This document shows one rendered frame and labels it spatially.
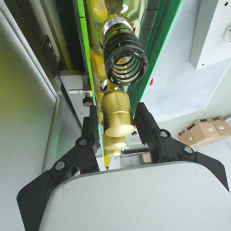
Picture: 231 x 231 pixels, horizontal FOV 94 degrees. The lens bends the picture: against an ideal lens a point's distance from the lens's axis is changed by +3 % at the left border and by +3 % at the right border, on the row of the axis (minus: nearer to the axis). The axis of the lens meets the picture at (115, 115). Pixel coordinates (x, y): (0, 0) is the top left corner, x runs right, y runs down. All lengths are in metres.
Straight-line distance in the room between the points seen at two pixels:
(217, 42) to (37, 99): 0.60
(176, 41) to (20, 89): 0.55
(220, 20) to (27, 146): 0.59
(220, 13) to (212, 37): 0.07
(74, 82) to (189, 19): 0.47
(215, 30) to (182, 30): 0.10
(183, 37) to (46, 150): 0.60
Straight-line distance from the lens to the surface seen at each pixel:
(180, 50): 0.63
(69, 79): 0.44
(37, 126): 0.23
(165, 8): 0.33
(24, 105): 0.21
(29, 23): 0.37
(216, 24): 0.55
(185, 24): 0.58
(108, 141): 0.16
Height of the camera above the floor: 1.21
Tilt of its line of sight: 31 degrees down
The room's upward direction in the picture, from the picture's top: 171 degrees clockwise
